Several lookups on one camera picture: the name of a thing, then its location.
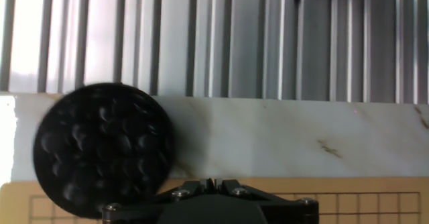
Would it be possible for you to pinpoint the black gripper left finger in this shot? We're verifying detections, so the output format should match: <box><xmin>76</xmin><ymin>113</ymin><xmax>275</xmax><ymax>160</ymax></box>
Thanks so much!
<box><xmin>102</xmin><ymin>178</ymin><xmax>215</xmax><ymax>224</ymax></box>

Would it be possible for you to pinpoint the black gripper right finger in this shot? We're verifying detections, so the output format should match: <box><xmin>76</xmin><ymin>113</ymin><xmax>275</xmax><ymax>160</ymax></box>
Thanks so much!
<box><xmin>216</xmin><ymin>178</ymin><xmax>319</xmax><ymax>224</ymax></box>

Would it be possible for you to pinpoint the wooden go board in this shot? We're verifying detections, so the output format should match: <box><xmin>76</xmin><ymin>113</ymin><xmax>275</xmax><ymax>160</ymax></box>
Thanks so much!
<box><xmin>0</xmin><ymin>176</ymin><xmax>429</xmax><ymax>224</ymax></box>

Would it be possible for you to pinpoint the black bowl of Go stones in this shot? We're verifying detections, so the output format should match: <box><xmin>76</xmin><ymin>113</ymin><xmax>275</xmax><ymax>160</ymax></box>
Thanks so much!
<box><xmin>32</xmin><ymin>82</ymin><xmax>175</xmax><ymax>219</ymax></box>

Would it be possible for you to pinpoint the white marble pattern mat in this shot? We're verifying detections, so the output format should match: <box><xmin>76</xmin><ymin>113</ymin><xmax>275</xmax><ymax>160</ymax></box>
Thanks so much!
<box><xmin>0</xmin><ymin>91</ymin><xmax>429</xmax><ymax>184</ymax></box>

